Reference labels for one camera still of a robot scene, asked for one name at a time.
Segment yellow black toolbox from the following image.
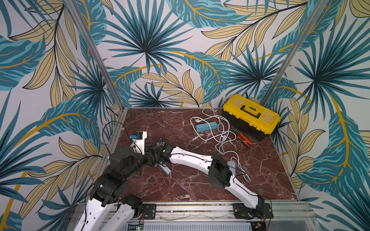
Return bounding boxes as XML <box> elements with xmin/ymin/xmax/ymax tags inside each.
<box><xmin>223</xmin><ymin>94</ymin><xmax>280</xmax><ymax>141</ymax></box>

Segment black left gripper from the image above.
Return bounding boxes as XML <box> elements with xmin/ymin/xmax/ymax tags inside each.
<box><xmin>124</xmin><ymin>144</ymin><xmax>164</xmax><ymax>180</ymax></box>

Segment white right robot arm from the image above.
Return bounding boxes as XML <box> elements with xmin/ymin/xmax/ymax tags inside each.
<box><xmin>150</xmin><ymin>143</ymin><xmax>273</xmax><ymax>219</ymax></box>

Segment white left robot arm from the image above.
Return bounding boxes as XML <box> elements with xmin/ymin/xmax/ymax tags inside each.
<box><xmin>74</xmin><ymin>131</ymin><xmax>158</xmax><ymax>231</ymax></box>

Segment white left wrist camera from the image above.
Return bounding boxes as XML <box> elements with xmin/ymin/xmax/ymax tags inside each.
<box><xmin>130</xmin><ymin>131</ymin><xmax>147</xmax><ymax>155</ymax></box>

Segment grey cord of strip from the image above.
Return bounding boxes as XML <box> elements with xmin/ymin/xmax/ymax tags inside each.
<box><xmin>215</xmin><ymin>122</ymin><xmax>252</xmax><ymax>183</ymax></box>

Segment orange handled pliers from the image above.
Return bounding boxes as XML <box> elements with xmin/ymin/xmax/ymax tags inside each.
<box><xmin>236</xmin><ymin>133</ymin><xmax>252</xmax><ymax>147</ymax></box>

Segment teal power strip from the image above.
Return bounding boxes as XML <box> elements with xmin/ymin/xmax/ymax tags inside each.
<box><xmin>196</xmin><ymin>122</ymin><xmax>218</xmax><ymax>132</ymax></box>

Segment grey power strip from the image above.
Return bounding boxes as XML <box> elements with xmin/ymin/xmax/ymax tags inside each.
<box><xmin>227</xmin><ymin>160</ymin><xmax>237</xmax><ymax>176</ymax></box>
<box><xmin>159</xmin><ymin>165</ymin><xmax>171</xmax><ymax>175</ymax></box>

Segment white cord of teal strip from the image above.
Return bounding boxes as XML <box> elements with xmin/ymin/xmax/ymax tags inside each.
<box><xmin>190</xmin><ymin>107</ymin><xmax>232</xmax><ymax>142</ymax></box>

